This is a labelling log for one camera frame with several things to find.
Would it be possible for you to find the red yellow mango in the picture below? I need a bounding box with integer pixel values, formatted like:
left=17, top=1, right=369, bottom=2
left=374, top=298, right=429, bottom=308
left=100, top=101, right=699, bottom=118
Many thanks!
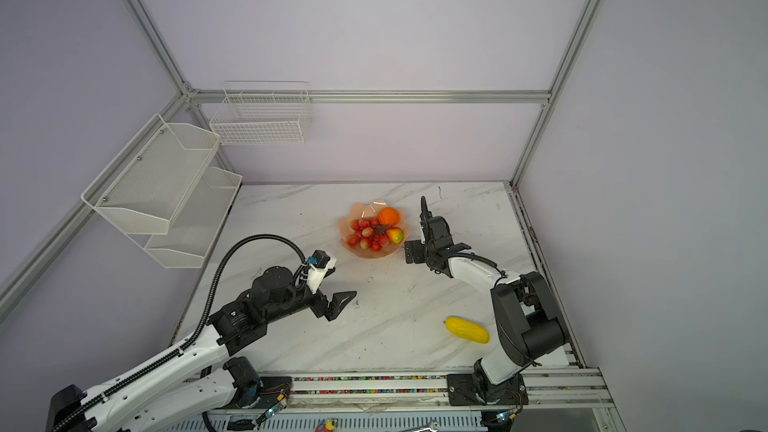
left=386, top=227, right=404, bottom=244

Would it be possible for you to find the orange fake fruit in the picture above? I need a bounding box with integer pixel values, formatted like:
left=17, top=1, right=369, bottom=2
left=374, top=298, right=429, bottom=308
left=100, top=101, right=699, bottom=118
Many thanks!
left=377, top=207, right=400, bottom=227

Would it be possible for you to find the yellow fake fruit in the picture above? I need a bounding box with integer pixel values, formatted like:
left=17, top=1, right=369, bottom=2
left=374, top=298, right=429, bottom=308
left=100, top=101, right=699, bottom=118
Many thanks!
left=444, top=317, right=490, bottom=344

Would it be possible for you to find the red grape bunch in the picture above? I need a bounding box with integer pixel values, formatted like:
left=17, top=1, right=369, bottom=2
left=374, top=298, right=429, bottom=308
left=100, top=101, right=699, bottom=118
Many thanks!
left=344, top=218, right=391, bottom=253

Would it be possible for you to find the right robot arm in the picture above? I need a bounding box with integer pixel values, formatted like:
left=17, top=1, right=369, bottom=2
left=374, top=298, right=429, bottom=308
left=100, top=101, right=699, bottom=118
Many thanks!
left=404, top=197, right=570, bottom=405

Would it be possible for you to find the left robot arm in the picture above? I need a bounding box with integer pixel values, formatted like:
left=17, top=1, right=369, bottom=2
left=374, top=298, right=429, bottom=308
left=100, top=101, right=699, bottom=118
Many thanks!
left=45, top=265, right=356, bottom=431

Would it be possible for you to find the pink lotus fruit bowl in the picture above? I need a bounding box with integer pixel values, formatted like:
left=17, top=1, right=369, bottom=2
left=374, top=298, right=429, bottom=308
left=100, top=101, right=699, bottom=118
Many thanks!
left=337, top=201, right=410, bottom=259

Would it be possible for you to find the white mesh lower shelf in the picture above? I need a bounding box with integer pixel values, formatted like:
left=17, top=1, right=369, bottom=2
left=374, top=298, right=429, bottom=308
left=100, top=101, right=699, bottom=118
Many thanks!
left=143, top=167, right=242, bottom=269

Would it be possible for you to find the white mesh shelf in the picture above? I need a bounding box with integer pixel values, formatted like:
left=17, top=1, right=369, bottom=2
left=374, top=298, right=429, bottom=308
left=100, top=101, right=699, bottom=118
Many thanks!
left=143, top=167, right=242, bottom=269
left=81, top=114, right=221, bottom=235

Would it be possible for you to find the colourful small toy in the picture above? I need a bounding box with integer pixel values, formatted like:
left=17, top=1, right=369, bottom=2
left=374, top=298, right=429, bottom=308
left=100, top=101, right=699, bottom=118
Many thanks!
left=315, top=419, right=337, bottom=432

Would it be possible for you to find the white mesh upper shelf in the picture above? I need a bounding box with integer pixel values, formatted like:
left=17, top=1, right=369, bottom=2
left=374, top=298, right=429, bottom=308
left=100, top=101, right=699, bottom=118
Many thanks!
left=81, top=114, right=221, bottom=235

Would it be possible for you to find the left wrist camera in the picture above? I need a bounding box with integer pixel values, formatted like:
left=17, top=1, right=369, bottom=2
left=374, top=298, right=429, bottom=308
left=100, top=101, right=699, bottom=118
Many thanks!
left=299, top=250, right=337, bottom=294

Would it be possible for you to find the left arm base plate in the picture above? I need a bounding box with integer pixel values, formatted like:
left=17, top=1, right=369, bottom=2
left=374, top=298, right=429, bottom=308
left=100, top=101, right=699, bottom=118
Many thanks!
left=225, top=376, right=293, bottom=410

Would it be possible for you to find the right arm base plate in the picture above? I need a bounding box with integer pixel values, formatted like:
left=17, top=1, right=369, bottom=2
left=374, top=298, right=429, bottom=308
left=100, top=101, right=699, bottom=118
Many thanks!
left=446, top=373, right=529, bottom=407

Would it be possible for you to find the white wire basket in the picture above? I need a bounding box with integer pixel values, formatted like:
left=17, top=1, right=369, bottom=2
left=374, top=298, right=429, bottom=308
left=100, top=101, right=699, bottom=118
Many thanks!
left=209, top=81, right=313, bottom=146

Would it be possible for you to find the aluminium front rail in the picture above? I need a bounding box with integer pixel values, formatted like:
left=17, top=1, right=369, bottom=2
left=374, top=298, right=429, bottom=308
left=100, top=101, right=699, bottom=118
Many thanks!
left=209, top=368, right=613, bottom=416

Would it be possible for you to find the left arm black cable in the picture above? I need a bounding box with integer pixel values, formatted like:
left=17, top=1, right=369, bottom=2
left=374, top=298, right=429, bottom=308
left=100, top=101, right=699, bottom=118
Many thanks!
left=50, top=233, right=308, bottom=432

